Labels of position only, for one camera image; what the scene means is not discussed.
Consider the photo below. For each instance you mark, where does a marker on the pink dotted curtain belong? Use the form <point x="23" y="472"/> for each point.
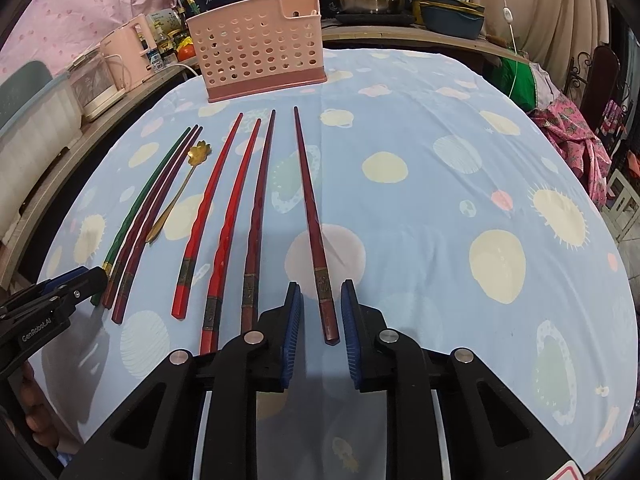
<point x="56" y="32"/>

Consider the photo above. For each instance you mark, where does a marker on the pink electric kettle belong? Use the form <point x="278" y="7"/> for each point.
<point x="126" y="52"/>

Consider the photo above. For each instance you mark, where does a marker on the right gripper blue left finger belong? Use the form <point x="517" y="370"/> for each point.
<point x="293" y="308"/>

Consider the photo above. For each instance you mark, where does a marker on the gold flower spoon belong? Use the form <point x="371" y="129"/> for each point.
<point x="196" y="156"/>

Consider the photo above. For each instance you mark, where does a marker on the person hand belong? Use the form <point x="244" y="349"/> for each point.
<point x="38" y="417"/>

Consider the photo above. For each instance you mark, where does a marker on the pink floral cloth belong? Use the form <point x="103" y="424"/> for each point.
<point x="566" y="129"/>

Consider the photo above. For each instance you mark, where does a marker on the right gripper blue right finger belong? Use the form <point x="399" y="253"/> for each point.
<point x="349" y="306"/>

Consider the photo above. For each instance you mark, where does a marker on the beige curtain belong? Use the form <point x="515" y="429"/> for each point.
<point x="549" y="33"/>

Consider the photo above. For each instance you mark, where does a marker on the stacked yellow blue bowls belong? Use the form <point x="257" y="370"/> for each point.
<point x="457" y="18"/>

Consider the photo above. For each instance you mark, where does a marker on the white blender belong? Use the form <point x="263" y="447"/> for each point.
<point x="93" y="84"/>

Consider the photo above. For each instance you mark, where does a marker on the dark maroon chopstick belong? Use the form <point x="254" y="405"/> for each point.
<point x="142" y="224"/>
<point x="120" y="304"/>

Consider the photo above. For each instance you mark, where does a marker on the pink perforated utensil holder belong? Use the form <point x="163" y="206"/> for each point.
<point x="255" y="46"/>

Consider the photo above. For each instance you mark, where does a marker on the red tomato left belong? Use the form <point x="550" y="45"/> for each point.
<point x="185" y="51"/>

